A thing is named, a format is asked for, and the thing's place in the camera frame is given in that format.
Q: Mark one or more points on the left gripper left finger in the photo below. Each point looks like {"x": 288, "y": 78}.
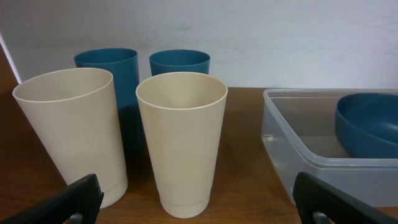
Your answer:
{"x": 78, "y": 203}

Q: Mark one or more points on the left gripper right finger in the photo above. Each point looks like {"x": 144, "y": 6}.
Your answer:
{"x": 319, "y": 202}

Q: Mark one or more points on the blue bowl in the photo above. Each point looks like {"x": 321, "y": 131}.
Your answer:
{"x": 366, "y": 125}

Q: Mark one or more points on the clear plastic container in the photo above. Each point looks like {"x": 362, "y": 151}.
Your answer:
{"x": 298, "y": 133}

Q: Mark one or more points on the cream cup front left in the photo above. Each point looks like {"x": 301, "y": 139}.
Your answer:
{"x": 75, "y": 115}

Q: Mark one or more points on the cream cup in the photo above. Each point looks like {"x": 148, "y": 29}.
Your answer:
{"x": 75, "y": 115}
{"x": 182, "y": 115}

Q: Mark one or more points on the cream cup front right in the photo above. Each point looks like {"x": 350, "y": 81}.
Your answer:
{"x": 182, "y": 115}

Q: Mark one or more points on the blue cup back left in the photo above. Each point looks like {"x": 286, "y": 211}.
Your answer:
{"x": 123, "y": 64}

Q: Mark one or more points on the blue cup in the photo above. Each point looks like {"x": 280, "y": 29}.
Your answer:
{"x": 179, "y": 60}
{"x": 123, "y": 64}

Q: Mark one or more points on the blue cup back right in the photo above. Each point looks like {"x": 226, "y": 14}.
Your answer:
{"x": 179, "y": 60}

